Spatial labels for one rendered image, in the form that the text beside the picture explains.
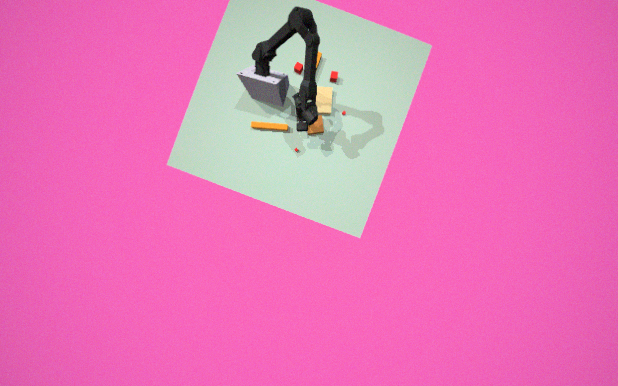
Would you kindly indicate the tan flat rectangular block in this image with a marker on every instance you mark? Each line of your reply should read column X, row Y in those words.
column 324, row 100

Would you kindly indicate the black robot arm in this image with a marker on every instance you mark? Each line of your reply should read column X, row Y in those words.
column 300, row 20

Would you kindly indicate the brown square block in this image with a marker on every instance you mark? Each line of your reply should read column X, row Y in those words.
column 316, row 127

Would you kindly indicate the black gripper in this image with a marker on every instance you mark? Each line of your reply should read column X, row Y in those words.
column 301, row 126

